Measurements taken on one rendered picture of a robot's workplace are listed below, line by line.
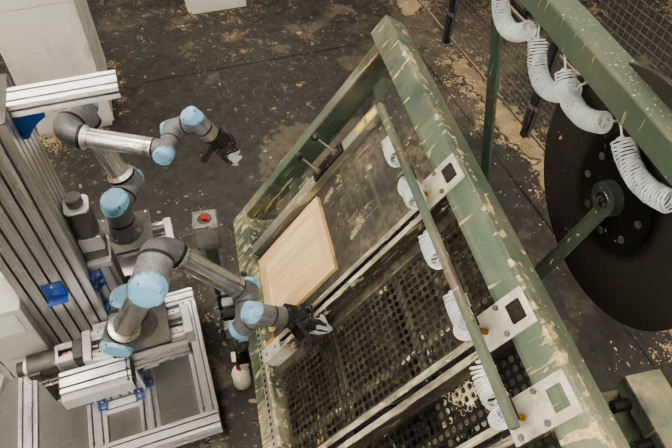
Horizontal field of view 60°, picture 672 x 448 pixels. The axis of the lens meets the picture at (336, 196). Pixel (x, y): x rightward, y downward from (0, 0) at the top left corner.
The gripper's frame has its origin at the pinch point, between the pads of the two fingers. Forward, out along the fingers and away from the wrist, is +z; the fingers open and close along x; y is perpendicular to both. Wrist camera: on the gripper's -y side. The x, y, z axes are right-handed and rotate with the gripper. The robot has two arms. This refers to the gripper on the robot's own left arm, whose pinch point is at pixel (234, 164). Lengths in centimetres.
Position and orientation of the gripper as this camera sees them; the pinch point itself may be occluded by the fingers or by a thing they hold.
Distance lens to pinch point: 251.8
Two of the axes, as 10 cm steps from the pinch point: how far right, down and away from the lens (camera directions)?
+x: -3.1, -7.2, 6.2
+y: 8.5, -5.0, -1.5
